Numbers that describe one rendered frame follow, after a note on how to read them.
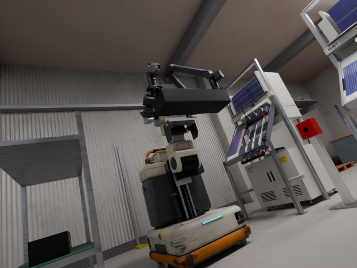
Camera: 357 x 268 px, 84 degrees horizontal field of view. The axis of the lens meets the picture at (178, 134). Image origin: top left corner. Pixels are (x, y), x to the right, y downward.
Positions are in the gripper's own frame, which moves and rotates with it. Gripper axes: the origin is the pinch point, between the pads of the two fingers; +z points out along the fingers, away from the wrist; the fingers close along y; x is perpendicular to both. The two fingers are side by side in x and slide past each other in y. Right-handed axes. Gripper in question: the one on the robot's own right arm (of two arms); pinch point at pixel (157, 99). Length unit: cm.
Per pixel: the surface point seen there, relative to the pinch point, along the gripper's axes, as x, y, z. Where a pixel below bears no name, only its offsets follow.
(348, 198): -10, 139, 104
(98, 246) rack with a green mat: 13, -48, 76
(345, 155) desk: 179, 645, 77
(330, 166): -10, 139, 76
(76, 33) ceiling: 154, -23, -230
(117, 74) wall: 239, 55, -225
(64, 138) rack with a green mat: 13, -57, 17
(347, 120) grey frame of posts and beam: -43, 127, 48
